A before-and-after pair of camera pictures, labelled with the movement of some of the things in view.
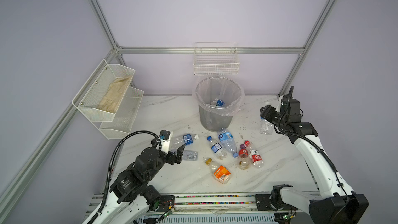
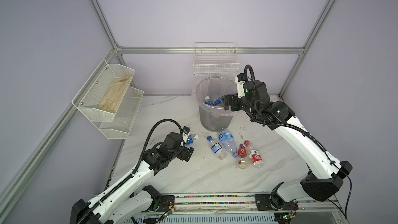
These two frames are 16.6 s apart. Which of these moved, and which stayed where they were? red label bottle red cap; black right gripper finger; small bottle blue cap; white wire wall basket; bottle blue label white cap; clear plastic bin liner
Moved: black right gripper finger; bottle blue label white cap
Stayed: clear plastic bin liner; red label bottle red cap; small bottle blue cap; white wire wall basket
